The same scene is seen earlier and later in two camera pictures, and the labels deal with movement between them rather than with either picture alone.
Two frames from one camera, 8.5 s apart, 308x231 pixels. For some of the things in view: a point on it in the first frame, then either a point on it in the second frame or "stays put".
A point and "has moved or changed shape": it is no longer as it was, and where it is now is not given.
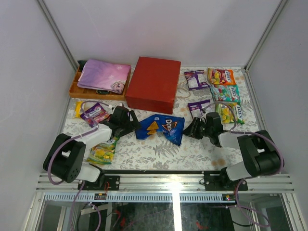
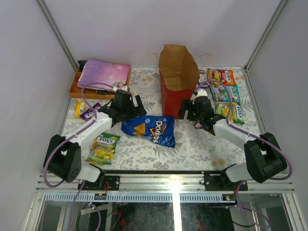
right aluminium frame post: x=246 y=76 stays put
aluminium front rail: x=169 y=183 stays put
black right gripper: x=192 y=130 -> x=187 y=105
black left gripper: x=131 y=121 -> x=134 y=109
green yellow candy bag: x=230 y=112 stays put
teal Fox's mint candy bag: x=225 y=92 stays put
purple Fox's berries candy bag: x=94 y=115 stays put
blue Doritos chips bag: x=158 y=125 has moved or changed shape
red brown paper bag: x=154 y=84 -> x=179 y=74
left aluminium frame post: x=59 y=37 stays put
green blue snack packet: x=103 y=153 stays put
